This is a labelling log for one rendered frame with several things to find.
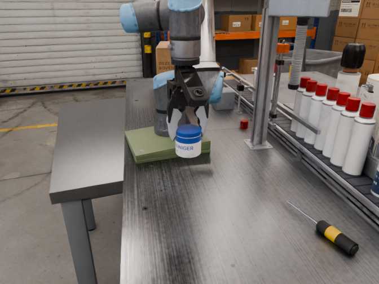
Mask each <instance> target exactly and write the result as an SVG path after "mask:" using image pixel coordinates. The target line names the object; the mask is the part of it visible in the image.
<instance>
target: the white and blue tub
mask: <svg viewBox="0 0 379 284"><path fill-rule="evenodd" d="M175 152H176V154H177V155H178V156H180V157H183V158H193V157H197V156H199V155H200V153H201V127H199V126H196V125H189V124H187V125H180V126H178V129H177V131H176V137H175Z"/></svg>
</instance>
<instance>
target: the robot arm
mask: <svg viewBox="0 0 379 284"><path fill-rule="evenodd" d="M120 21H121V25H122V28H123V30H124V31H125V32H127V33H138V34H139V33H145V32H160V31H169V39H170V44H169V45H168V48H169V49H170V56H171V64H172V65H174V70H171V71H168V72H164V73H160V74H158V75H156V76H155V77H154V78H153V89H154V94H155V103H156V119H155V125H154V131H155V134H156V135H158V136H164V137H170V138H171V140H172V141H174V139H175V137H176V131H177V129H178V126H180V125H187V124H189V125H191V121H190V119H189V117H188V114H187V112H186V107H187V106H190V107H194V108H195V109H194V114H195V116H196V117H197V118H198V122H197V123H198V124H199V127H201V137H203V136H204V133H205V130H206V126H207V122H208V115H209V104H215V103H219V102H220V101H221V98H222V90H223V79H224V72H220V66H219V65H218V64H217V63H216V62H215V25H214V0H135V2H134V3H131V2H129V3H127V4H123V5H122V6H121V7H120Z"/></svg>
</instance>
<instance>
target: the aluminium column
mask: <svg viewBox="0 0 379 284"><path fill-rule="evenodd" d="M279 26H280V17H269V16H268V8H263V11H262V22H261V35H260V41H259V53H258V65H257V77H256V83H255V95H254V107H253V119H252V131H251V138H250V142H251V143H252V144H253V145H254V146H255V147H256V146H263V145H265V143H266V137H267V128H268V118H269V112H270V103H271V94H272V84H273V78H274V69H275V60H276V50H277V41H278V35H279Z"/></svg>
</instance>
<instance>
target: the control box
mask: <svg viewBox="0 0 379 284"><path fill-rule="evenodd" d="M331 5H332V0H269V6H268V16H269V17H328V16H329V15H330V9H331Z"/></svg>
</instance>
